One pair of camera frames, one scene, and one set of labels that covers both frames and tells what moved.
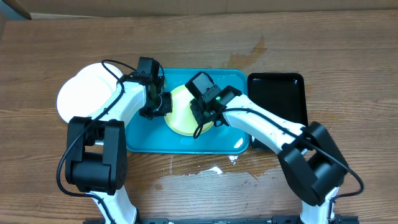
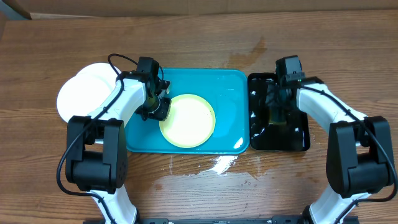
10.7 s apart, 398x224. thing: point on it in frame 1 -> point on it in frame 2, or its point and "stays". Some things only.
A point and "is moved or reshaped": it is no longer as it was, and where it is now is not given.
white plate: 80,94 stays
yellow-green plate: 181,120 is moved or reshaped
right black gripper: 200,112 -> 290,109
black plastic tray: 283,94 stays
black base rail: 264,219 stays
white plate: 94,74 stays
